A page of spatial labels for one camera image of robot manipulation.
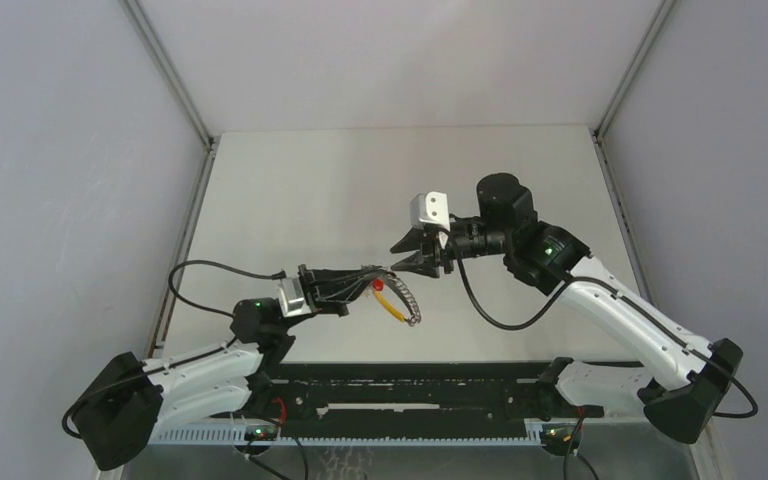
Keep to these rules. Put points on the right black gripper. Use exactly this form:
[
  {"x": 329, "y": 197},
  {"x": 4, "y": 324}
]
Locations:
[{"x": 417, "y": 239}]

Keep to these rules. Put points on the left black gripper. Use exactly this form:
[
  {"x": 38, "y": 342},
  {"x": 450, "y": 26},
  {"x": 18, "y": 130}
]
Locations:
[{"x": 328, "y": 290}]

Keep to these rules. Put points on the metal keyring with small rings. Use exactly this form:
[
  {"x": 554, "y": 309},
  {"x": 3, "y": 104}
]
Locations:
[{"x": 393, "y": 295}]

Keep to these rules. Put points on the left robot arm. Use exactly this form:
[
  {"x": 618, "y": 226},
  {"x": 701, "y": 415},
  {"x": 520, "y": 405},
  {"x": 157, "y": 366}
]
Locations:
[{"x": 133, "y": 401}]

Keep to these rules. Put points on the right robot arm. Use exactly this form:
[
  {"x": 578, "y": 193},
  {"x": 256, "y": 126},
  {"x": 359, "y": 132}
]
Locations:
[{"x": 679, "y": 378}]

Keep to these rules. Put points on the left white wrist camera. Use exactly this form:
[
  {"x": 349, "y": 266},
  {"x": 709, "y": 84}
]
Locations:
[{"x": 292, "y": 298}]

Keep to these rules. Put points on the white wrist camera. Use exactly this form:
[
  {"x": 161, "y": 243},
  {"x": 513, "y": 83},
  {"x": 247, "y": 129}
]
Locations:
[
  {"x": 292, "y": 298},
  {"x": 429, "y": 210}
]

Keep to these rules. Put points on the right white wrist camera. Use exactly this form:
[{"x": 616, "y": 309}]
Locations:
[{"x": 429, "y": 210}]

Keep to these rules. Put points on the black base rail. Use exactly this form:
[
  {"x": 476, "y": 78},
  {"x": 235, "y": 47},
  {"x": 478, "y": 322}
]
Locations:
[{"x": 402, "y": 398}]

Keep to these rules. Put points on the left aluminium frame post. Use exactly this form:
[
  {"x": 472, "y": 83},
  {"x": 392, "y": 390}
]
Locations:
[{"x": 159, "y": 167}]

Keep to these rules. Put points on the aluminium frame post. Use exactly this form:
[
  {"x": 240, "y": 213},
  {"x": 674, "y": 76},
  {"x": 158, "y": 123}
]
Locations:
[
  {"x": 688, "y": 152},
  {"x": 159, "y": 167}
]

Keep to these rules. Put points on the white cable duct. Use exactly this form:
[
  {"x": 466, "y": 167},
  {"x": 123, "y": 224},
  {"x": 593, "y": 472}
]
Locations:
[{"x": 225, "y": 434}]

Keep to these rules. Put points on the right aluminium frame post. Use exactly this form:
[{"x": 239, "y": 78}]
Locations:
[{"x": 688, "y": 152}]

